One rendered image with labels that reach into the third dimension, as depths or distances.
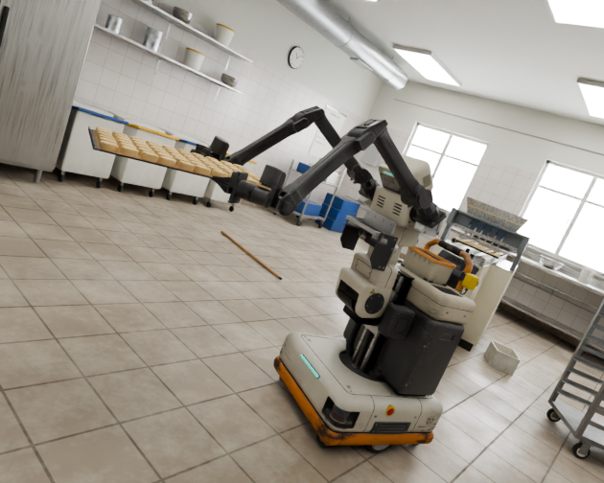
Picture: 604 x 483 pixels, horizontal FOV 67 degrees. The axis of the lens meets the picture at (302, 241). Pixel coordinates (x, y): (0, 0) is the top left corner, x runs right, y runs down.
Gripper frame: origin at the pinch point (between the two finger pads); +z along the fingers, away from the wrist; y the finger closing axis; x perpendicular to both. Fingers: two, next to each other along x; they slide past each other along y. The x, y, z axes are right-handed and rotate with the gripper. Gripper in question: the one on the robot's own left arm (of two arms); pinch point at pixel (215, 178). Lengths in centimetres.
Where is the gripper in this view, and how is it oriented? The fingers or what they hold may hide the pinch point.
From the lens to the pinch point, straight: 150.0
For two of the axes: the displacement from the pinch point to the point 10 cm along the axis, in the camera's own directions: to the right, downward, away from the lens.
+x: 2.9, -1.1, 9.5
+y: -3.3, 9.2, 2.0
